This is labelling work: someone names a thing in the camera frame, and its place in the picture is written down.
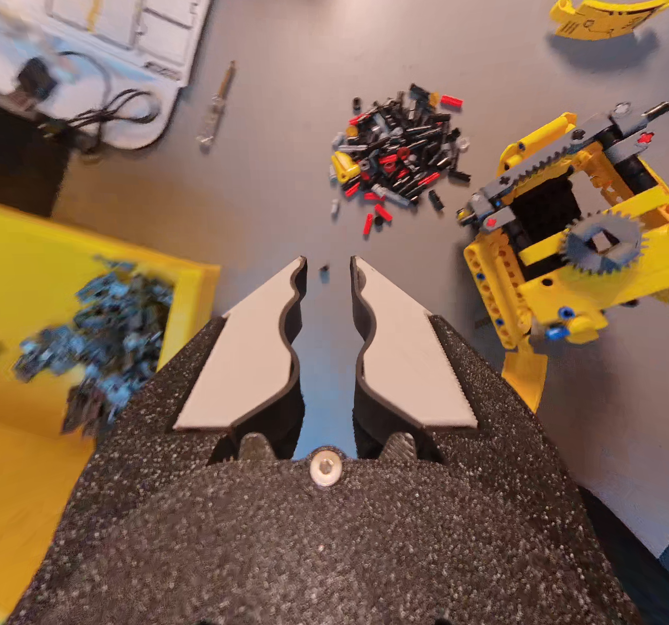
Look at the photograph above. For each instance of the short red pin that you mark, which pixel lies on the short red pin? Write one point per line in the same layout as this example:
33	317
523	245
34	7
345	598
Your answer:
383	212

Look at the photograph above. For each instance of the white book stand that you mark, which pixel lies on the white book stand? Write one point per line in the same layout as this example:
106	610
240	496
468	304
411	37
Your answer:
130	123

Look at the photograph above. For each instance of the yellow curved panel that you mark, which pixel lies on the yellow curved panel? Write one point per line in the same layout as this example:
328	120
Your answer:
601	19

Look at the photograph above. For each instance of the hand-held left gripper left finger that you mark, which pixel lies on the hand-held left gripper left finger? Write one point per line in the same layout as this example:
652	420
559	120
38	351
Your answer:
240	374

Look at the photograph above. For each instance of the long red axle pin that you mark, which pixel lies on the long red axle pin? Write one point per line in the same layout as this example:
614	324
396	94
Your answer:
368	223
451	101

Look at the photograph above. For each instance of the pile of small connector pins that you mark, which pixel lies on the pile of small connector pins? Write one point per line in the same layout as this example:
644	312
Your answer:
402	149

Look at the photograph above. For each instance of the yellow toy robot model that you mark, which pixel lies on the yellow toy robot model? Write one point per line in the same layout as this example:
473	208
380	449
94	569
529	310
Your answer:
575	290

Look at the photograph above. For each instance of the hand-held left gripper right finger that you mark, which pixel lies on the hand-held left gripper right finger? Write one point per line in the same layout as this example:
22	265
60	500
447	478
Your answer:
413	374

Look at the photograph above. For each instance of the yellow plastic storage bin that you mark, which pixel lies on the yellow plastic storage bin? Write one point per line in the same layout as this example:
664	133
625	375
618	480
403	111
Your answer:
42	478

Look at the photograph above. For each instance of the sticker sheet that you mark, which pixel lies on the sticker sheet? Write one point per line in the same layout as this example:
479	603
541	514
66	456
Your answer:
104	8

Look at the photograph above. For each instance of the heap of dark connector pieces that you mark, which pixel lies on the heap of dark connector pieces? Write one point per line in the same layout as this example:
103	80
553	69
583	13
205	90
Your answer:
104	332

